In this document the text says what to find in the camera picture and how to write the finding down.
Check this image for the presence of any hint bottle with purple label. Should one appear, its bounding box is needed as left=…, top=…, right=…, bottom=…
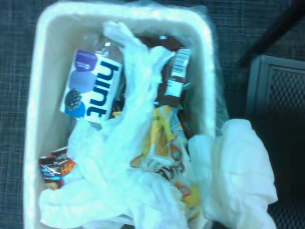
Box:
left=59, top=35, right=125, bottom=125

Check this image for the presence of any yellow snack wrapper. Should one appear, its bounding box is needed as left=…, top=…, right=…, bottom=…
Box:
left=130, top=104, right=203, bottom=215

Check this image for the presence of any white plastic trash bin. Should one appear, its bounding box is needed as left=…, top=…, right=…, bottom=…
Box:
left=23, top=1, right=218, bottom=229

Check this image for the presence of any brown wrapper with barcode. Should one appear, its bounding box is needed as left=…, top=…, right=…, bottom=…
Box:
left=135, top=35, right=193, bottom=108

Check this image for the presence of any white tissue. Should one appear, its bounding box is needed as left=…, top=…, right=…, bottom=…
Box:
left=188, top=118, right=278, bottom=229

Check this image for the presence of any wooden coffee table, black frame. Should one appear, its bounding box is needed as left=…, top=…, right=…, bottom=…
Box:
left=239, top=0, right=305, bottom=229

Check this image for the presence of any clear bin liner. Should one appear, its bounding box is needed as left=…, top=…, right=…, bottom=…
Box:
left=185, top=4, right=230, bottom=139

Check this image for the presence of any red and black wrapper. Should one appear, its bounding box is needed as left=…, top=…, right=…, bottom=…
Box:
left=38, top=146, right=77, bottom=190

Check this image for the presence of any crumpled white plastic bag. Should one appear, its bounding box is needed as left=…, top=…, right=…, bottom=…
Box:
left=39, top=21, right=215, bottom=229

